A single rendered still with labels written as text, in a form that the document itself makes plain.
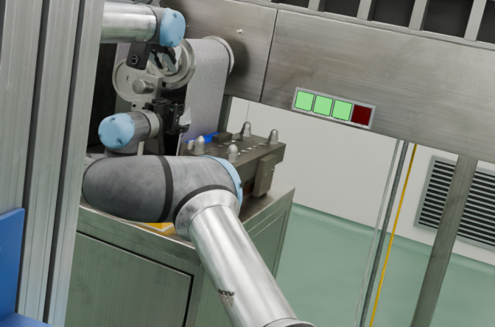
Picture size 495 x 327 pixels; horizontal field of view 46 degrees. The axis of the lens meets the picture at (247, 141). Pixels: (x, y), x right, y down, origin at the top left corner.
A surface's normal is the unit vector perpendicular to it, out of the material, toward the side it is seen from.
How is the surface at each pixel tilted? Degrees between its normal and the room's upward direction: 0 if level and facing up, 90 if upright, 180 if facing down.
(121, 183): 67
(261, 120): 90
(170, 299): 90
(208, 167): 20
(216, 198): 63
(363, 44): 90
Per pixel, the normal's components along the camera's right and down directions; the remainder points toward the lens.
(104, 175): -0.49, -0.46
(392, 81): -0.39, 0.14
